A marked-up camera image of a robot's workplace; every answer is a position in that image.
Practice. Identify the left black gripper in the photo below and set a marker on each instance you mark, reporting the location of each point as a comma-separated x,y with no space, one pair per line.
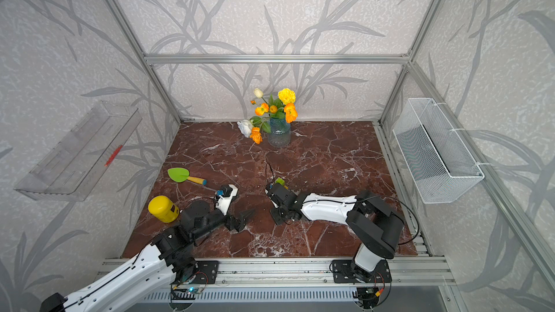
238,226

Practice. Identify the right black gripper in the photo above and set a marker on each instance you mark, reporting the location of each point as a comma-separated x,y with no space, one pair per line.
280,205

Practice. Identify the green small lego brick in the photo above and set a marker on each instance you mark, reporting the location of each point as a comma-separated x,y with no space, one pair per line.
280,181

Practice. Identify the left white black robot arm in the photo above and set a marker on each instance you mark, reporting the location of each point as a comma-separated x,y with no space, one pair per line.
167,259

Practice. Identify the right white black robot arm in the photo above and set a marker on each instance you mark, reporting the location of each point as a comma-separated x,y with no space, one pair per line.
377,225

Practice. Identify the blue glass vase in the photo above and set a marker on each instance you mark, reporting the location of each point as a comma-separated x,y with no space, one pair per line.
280,132

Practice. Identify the green toy shovel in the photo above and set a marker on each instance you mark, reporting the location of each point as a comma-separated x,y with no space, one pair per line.
180,175

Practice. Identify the yellow plastic jar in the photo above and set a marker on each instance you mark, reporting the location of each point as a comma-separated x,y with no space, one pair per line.
162,208

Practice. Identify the left green circuit board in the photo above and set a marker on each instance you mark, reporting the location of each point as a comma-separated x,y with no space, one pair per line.
185,293

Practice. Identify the artificial flower bouquet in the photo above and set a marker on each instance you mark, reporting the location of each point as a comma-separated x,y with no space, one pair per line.
283,106

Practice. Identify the red pen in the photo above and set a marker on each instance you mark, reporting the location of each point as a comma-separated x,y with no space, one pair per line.
113,156

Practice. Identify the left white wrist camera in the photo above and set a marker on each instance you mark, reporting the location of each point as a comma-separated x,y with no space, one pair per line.
224,197

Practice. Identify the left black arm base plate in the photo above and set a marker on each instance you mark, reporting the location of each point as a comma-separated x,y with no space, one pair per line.
204,272

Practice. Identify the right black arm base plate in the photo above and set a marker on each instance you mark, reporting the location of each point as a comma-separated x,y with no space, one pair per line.
345,271

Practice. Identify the right circuit board with wires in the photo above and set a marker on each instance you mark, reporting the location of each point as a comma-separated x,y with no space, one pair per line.
367,297

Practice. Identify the white wire mesh basket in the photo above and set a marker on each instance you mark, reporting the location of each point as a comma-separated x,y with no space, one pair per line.
441,165

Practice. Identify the aluminium front rail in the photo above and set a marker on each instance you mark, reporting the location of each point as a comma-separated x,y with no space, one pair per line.
314,272

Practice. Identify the aluminium frame crossbar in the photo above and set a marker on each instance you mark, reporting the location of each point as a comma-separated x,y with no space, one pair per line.
275,59

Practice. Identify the transparent plastic wall shelf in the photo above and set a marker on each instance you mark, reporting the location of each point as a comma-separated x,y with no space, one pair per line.
71,170

